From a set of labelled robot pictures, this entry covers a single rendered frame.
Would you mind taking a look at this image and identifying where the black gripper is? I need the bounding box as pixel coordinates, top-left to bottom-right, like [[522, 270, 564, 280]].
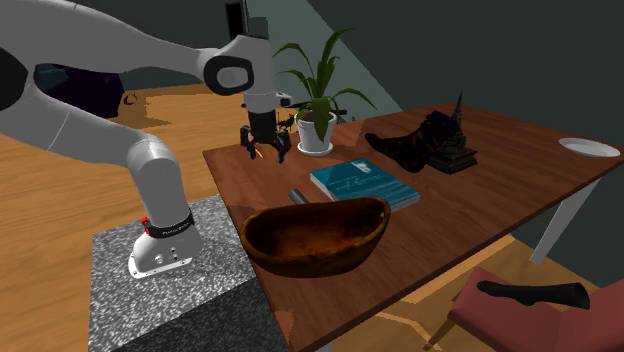
[[239, 109, 293, 165]]

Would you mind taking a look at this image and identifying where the green plant in white pot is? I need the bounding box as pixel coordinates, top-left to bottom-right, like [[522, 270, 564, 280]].
[[272, 27, 378, 158]]

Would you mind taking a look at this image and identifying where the grey cylinder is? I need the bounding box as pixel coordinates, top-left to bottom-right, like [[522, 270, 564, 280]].
[[286, 188, 311, 206]]

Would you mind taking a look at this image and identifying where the teal book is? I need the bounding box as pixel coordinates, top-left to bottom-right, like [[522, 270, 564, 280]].
[[309, 157, 422, 214]]

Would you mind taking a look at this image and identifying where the brown wooden bowl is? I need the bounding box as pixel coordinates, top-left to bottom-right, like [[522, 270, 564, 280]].
[[238, 195, 393, 280]]

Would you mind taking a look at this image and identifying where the dark patterned sock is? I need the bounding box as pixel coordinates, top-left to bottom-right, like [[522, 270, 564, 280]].
[[363, 110, 462, 175]]

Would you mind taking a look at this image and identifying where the dark pagoda figure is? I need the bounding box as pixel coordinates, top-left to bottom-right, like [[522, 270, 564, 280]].
[[427, 89, 479, 176]]

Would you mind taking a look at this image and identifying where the dark purple sofa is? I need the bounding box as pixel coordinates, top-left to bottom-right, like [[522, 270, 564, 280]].
[[32, 62, 126, 119]]

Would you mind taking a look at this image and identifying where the speckled grey robot stand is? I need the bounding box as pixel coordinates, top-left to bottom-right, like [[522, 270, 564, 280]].
[[88, 193, 295, 352]]

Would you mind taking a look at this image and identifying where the wooden table with white legs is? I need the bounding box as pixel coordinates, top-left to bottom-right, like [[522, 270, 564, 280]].
[[202, 101, 624, 352]]

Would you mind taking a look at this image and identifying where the black sock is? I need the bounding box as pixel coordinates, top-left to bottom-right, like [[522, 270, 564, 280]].
[[476, 279, 592, 311]]

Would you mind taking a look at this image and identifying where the white plate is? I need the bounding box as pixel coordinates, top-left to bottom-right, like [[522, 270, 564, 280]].
[[557, 136, 622, 159]]

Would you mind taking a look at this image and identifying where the red chair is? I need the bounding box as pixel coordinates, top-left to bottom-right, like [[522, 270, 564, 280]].
[[422, 265, 624, 352]]

